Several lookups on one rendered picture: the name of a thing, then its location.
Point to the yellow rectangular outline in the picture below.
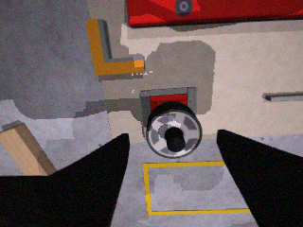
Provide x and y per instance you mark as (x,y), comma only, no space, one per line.
(148,194)

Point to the black wheel with grey hub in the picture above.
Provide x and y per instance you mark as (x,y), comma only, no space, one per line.
(169,115)

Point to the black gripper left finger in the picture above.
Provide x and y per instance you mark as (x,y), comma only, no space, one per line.
(83,194)

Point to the tan rectangular block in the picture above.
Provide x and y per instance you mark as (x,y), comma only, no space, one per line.
(25,151)

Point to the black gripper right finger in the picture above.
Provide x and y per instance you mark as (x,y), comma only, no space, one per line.
(269,179)

